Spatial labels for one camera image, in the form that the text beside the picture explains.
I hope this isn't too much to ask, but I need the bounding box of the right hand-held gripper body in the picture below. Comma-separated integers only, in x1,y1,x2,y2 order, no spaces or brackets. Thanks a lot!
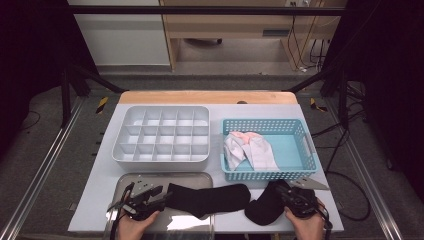
282,176,330,219

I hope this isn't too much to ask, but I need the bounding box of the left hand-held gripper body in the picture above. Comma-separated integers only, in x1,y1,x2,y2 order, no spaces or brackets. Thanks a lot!
116,181,165,222

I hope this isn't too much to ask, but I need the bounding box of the blue perforated plastic basket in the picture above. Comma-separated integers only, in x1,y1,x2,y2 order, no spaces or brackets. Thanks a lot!
219,118,323,184

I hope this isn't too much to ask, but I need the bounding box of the white divided storage box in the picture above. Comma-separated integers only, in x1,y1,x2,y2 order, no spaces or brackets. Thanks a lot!
112,105,211,173

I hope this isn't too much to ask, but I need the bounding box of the translucent grey box lid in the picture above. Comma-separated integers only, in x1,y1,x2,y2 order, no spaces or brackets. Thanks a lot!
103,172,215,240

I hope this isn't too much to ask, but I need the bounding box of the person's left hand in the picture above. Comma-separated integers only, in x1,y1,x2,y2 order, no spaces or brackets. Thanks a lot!
116,209,161,240

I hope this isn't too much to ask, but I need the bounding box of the person's right hand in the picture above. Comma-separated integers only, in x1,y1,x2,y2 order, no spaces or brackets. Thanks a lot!
284,198,327,240

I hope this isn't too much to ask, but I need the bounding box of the pale grey table mat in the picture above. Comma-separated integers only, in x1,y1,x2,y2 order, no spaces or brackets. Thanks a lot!
68,103,345,234

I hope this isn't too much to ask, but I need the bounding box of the yellow black striped tape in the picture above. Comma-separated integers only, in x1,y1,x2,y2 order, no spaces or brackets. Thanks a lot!
95,96,110,115
309,97,328,113

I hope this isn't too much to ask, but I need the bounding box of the black metal stand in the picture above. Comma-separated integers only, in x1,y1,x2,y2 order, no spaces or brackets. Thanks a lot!
59,63,129,129
286,63,351,129

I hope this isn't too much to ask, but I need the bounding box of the white cabinet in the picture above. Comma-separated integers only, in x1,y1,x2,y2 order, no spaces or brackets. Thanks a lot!
68,0,172,67

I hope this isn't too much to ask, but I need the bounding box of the black curtain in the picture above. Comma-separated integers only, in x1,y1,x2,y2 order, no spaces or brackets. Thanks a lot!
0,0,101,158
323,0,424,194

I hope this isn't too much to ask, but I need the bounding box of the wooden desk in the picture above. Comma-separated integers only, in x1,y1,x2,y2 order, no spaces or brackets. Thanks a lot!
159,0,348,72

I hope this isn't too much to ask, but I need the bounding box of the white power strip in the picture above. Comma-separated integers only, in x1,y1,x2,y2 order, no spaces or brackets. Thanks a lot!
286,0,321,8

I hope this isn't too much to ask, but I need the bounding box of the right hand-held gripper cable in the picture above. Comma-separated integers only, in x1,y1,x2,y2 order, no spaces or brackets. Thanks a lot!
318,206,334,240

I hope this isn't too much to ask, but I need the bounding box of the black floor cable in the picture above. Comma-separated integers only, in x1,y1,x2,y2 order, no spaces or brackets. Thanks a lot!
311,109,372,222

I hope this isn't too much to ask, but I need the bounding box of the aluminium frame rail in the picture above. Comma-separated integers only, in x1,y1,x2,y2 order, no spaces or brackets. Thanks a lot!
0,96,86,240
324,98,404,240

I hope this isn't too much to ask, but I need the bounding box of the yellow cable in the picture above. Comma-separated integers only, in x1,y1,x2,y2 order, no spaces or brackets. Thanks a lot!
291,0,326,69

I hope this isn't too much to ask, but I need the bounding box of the black horizontal frame bar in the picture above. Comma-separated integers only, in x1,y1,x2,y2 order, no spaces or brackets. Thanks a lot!
68,5,348,17

